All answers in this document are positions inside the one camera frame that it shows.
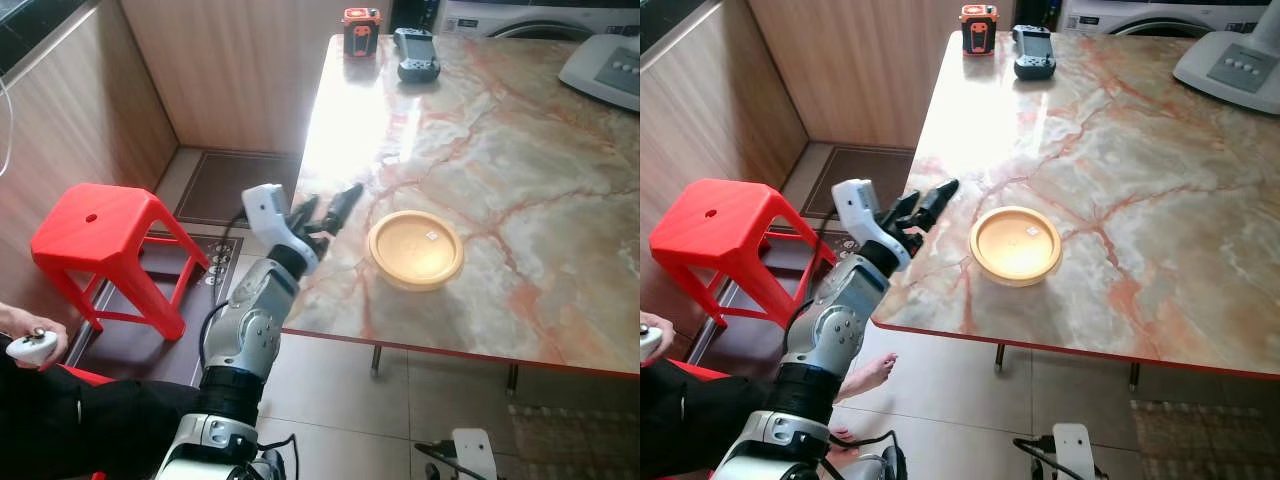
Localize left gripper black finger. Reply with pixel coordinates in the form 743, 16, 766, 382
914, 179, 961, 232
319, 183, 366, 236
289, 196, 322, 237
881, 190, 922, 234

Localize person hand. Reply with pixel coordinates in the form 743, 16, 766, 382
640, 312, 678, 364
0, 303, 69, 372

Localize brown floor mat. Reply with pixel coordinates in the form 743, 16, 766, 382
175, 150, 303, 230
800, 146, 916, 223

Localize person bare foot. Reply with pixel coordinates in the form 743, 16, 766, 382
828, 428, 863, 473
835, 352, 898, 406

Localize orange black battery pack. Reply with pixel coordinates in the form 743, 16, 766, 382
342, 8, 382, 58
960, 4, 999, 56

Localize red plastic stool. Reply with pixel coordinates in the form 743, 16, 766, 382
30, 183, 212, 342
648, 179, 837, 330

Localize red seat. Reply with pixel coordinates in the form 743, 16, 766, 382
58, 364, 117, 388
668, 359, 731, 383

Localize white washing machine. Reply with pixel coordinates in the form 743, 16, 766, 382
435, 0, 641, 41
1058, 0, 1280, 39

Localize person legs black trousers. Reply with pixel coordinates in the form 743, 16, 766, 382
640, 355, 803, 480
0, 340, 204, 480

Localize white fan base with buttons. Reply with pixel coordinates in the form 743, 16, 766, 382
558, 35, 641, 111
1172, 28, 1280, 116

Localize black stone countertop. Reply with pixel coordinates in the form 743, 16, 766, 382
640, 0, 713, 53
0, 0, 93, 73

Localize beige woven rug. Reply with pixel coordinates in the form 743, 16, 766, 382
1130, 398, 1280, 480
507, 403, 641, 480

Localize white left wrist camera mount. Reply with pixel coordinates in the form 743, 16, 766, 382
242, 183, 320, 271
832, 178, 914, 271

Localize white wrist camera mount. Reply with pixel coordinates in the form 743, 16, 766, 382
1050, 423, 1097, 480
832, 178, 914, 271
450, 428, 498, 480
242, 183, 320, 271

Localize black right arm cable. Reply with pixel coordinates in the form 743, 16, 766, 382
1012, 436, 1076, 480
414, 441, 473, 480

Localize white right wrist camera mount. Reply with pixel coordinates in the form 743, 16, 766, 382
450, 428, 498, 480
1050, 423, 1097, 480

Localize thin white cable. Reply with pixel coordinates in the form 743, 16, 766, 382
0, 78, 14, 181

